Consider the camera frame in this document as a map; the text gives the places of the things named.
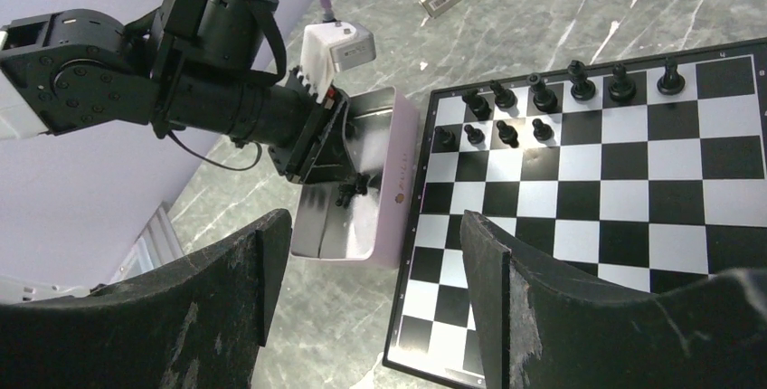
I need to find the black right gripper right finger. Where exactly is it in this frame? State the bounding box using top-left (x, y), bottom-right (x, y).
top-left (459, 211), bottom-right (766, 388)

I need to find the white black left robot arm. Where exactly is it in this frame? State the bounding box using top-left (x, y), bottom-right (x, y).
top-left (1, 0), bottom-right (373, 195)

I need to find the pink metal tin box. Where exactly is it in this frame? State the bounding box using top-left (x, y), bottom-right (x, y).
top-left (290, 87), bottom-right (420, 270)

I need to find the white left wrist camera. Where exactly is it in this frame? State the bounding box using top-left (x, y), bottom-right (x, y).
top-left (298, 21), bottom-right (377, 102)

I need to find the black chess piece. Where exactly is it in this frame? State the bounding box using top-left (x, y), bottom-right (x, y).
top-left (461, 89), bottom-right (491, 121)

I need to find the black chess pieces pile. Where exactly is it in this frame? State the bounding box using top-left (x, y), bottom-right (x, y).
top-left (335, 173), bottom-right (370, 208)

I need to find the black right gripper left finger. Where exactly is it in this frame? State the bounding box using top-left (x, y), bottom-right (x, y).
top-left (1, 208), bottom-right (292, 388)

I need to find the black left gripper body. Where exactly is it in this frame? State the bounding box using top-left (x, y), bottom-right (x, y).
top-left (167, 69), bottom-right (350, 185)

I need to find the black white chessboard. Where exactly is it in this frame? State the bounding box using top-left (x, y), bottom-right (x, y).
top-left (383, 39), bottom-right (766, 388)

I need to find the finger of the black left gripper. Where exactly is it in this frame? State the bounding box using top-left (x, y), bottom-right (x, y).
top-left (299, 100), bottom-right (356, 185)

